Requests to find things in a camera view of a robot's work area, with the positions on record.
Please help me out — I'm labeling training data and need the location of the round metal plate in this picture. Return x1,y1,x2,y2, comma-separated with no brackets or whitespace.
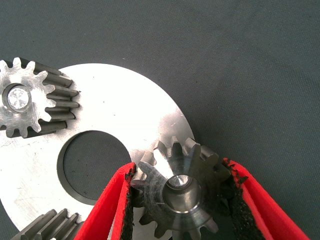
0,62,196,240

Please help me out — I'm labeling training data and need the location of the small matte steel gear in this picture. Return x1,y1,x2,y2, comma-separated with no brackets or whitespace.
0,56,81,139

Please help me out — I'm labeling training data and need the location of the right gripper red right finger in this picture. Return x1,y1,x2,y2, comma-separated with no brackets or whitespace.
221,156,311,240

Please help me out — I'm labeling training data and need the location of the small dark steel gear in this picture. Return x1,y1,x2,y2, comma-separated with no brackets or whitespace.
130,135,232,240

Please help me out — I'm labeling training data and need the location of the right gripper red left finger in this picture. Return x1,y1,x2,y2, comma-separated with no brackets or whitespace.
73,161,138,240

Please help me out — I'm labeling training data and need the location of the small shiny steel gear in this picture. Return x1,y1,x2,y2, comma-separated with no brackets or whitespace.
15,208,87,240

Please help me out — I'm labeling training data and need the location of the dark grey table cloth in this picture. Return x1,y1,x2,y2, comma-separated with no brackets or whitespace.
0,0,320,240

